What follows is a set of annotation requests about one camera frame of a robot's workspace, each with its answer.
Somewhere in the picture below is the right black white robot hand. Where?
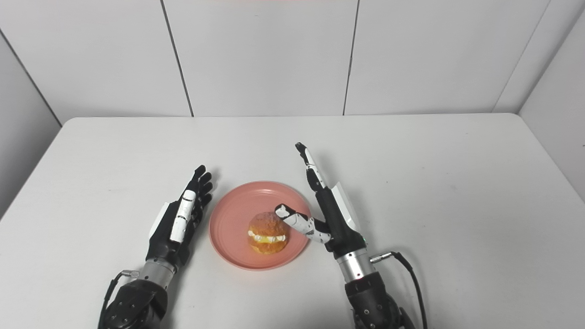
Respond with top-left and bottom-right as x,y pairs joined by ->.
275,142 -> 367,259

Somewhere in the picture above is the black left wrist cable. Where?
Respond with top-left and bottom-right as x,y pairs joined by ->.
97,270 -> 140,329

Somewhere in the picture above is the pink round plate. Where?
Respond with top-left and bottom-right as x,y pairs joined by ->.
209,181 -> 313,271

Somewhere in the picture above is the cream puff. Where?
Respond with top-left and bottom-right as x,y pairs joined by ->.
248,212 -> 289,255

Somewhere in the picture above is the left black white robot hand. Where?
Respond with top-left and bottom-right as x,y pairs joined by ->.
146,165 -> 213,270

